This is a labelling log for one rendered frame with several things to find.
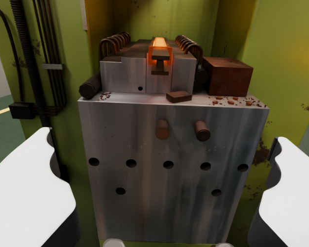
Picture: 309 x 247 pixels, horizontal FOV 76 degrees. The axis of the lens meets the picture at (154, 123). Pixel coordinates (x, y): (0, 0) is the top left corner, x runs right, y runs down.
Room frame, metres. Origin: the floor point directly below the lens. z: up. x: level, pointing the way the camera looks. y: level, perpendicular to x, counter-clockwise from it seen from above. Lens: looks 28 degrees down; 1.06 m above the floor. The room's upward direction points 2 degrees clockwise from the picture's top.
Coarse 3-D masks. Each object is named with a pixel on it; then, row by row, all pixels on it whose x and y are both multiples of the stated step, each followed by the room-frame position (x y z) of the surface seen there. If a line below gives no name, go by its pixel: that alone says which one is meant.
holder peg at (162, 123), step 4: (160, 120) 0.35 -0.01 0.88; (164, 120) 0.35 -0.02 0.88; (156, 124) 0.35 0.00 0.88; (160, 124) 0.33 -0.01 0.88; (164, 124) 0.33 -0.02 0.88; (168, 124) 0.35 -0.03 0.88; (156, 128) 0.33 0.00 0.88; (160, 128) 0.32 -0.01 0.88; (164, 128) 0.32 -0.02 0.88; (168, 128) 0.33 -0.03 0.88; (156, 132) 0.32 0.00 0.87; (160, 132) 0.32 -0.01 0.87; (164, 132) 0.32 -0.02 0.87; (168, 132) 0.32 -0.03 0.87; (156, 136) 0.32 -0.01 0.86; (160, 136) 0.32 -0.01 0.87; (164, 136) 0.32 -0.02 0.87; (168, 136) 0.32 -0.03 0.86
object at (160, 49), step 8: (160, 40) 0.61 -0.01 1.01; (152, 48) 0.41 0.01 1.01; (160, 48) 0.41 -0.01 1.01; (168, 48) 0.41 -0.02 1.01; (152, 56) 0.32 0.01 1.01; (160, 56) 0.32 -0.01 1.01; (168, 56) 0.32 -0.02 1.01; (152, 64) 0.37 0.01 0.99; (160, 64) 0.32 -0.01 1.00; (168, 64) 0.41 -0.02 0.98; (152, 72) 0.32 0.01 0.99; (160, 72) 0.32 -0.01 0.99; (168, 72) 0.32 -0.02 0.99
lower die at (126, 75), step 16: (128, 48) 0.64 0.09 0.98; (144, 48) 0.57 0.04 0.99; (176, 48) 0.59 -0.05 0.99; (112, 64) 0.42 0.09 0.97; (128, 64) 0.42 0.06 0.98; (144, 64) 0.42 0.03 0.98; (176, 64) 0.42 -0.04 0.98; (192, 64) 0.42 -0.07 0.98; (112, 80) 0.42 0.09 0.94; (128, 80) 0.42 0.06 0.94; (144, 80) 0.42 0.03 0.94; (160, 80) 0.42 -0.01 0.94; (176, 80) 0.42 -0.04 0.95; (192, 80) 0.42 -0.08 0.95
